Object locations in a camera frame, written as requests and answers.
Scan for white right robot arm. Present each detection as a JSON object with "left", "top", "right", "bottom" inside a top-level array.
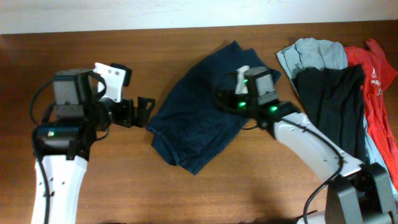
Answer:
[{"left": 211, "top": 67, "right": 397, "bottom": 224}]

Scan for red shirt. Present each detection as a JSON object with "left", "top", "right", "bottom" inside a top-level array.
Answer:
[{"left": 344, "top": 39, "right": 397, "bottom": 189}]

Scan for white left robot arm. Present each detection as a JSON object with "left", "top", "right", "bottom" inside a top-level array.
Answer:
[{"left": 31, "top": 63, "right": 155, "bottom": 223}]

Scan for navy blue shorts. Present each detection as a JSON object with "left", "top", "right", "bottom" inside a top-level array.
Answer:
[{"left": 146, "top": 41, "right": 265, "bottom": 175}]

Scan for black garment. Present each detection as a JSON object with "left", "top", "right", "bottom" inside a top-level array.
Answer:
[{"left": 294, "top": 65, "right": 368, "bottom": 163}]

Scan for light blue shirt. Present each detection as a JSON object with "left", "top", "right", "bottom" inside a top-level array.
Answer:
[{"left": 277, "top": 38, "right": 397, "bottom": 197}]

